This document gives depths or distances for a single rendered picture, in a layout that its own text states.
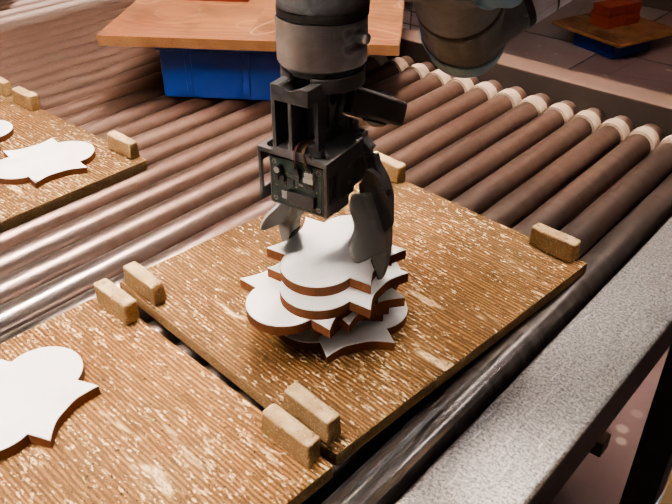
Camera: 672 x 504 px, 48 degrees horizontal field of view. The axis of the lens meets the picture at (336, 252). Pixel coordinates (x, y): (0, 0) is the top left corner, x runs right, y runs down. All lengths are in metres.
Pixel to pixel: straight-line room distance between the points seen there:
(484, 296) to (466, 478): 0.24
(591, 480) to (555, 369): 1.17
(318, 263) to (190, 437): 0.20
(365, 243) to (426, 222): 0.28
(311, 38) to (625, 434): 1.64
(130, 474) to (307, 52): 0.37
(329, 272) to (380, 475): 0.19
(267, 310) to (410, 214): 0.32
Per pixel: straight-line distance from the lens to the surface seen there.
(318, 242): 0.76
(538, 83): 1.43
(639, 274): 0.97
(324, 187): 0.63
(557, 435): 0.73
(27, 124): 1.31
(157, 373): 0.75
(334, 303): 0.70
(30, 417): 0.73
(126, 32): 1.35
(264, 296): 0.73
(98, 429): 0.71
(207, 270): 0.88
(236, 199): 1.05
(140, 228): 1.02
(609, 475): 1.98
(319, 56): 0.61
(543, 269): 0.90
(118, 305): 0.81
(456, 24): 0.62
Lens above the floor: 1.43
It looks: 34 degrees down
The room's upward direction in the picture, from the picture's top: straight up
